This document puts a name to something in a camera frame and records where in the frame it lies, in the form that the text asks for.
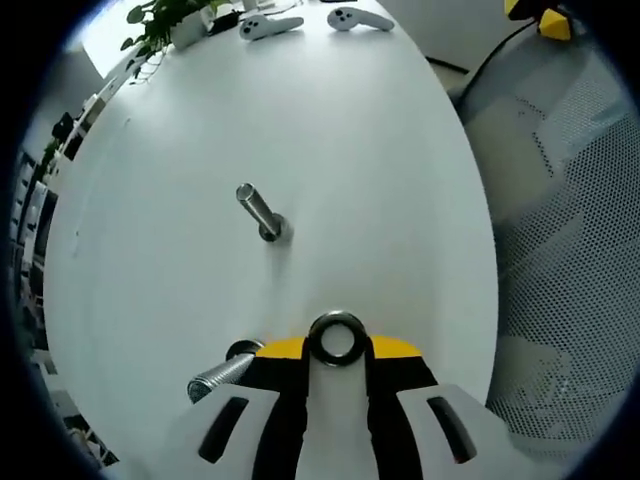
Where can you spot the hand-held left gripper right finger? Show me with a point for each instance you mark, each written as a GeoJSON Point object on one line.
{"type": "Point", "coordinates": [430, 435]}

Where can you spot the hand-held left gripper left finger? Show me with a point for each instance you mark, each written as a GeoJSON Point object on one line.
{"type": "Point", "coordinates": [235, 440]}

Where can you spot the thick threaded metal stud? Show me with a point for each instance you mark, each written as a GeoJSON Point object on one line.
{"type": "Point", "coordinates": [220, 375]}

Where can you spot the large dark metal washer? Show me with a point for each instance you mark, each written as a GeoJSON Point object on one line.
{"type": "Point", "coordinates": [315, 345]}

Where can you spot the thin threaded metal stud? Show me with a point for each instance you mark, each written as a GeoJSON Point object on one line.
{"type": "Point", "coordinates": [260, 212]}

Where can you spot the white handheld controller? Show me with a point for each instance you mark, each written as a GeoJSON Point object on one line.
{"type": "Point", "coordinates": [265, 26]}
{"type": "Point", "coordinates": [357, 19]}

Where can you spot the grey mesh office chair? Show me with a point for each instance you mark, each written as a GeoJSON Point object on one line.
{"type": "Point", "coordinates": [565, 250]}

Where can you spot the small black object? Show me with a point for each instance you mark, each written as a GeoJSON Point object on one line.
{"type": "Point", "coordinates": [224, 22]}

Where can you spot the green plant in white pot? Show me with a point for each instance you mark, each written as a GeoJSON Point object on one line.
{"type": "Point", "coordinates": [170, 30]}

